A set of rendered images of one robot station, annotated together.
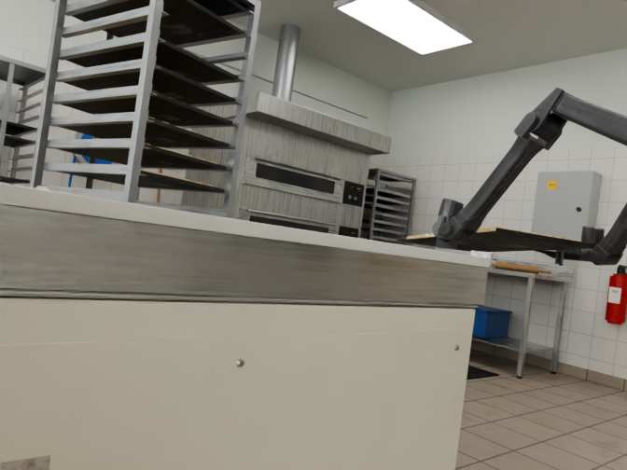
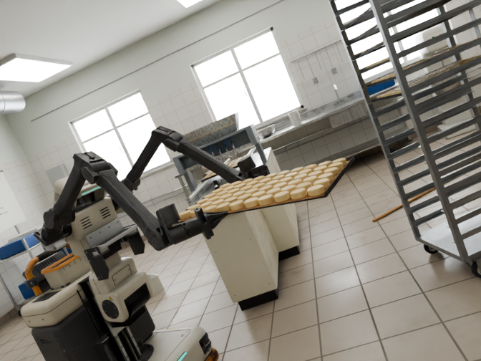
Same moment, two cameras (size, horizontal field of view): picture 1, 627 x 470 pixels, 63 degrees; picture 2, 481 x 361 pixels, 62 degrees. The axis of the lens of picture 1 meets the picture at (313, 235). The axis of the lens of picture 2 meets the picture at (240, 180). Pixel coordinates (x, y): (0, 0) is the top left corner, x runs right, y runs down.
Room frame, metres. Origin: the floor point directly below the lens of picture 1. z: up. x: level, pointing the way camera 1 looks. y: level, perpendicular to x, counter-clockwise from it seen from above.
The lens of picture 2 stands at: (3.01, -1.58, 1.24)
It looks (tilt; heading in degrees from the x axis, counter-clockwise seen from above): 8 degrees down; 142
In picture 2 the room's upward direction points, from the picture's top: 23 degrees counter-clockwise
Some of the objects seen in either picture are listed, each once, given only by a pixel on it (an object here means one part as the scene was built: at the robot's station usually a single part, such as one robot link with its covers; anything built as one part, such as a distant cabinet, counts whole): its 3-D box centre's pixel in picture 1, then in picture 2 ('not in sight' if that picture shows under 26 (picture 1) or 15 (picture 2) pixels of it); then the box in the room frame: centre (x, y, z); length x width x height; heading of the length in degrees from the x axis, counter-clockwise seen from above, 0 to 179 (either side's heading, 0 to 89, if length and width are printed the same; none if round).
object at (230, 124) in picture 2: not in sight; (210, 132); (0.18, 0.54, 1.25); 0.56 x 0.29 x 0.14; 42
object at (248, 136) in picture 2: not in sight; (221, 157); (0.18, 0.54, 1.01); 0.72 x 0.33 x 0.34; 42
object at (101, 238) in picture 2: not in sight; (113, 246); (1.06, -0.93, 0.93); 0.28 x 0.16 x 0.22; 110
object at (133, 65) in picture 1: (102, 71); (395, 23); (1.85, 0.84, 1.41); 0.64 x 0.03 x 0.03; 55
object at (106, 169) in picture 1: (89, 168); (416, 81); (1.85, 0.84, 1.05); 0.64 x 0.03 x 0.03; 55
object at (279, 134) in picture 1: (278, 226); not in sight; (4.92, 0.35, 1.00); 1.56 x 1.20 x 2.01; 130
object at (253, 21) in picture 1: (228, 211); (411, 108); (2.03, 0.35, 0.97); 0.03 x 0.03 x 1.70; 55
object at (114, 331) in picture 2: not in sight; (132, 299); (0.92, -0.92, 0.61); 0.28 x 0.27 x 0.25; 110
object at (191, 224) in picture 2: (569, 252); (195, 226); (1.86, -0.93, 0.98); 0.07 x 0.07 x 0.10; 65
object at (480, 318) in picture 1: (480, 321); not in sight; (4.93, -1.71, 0.36); 0.46 x 0.38 x 0.26; 132
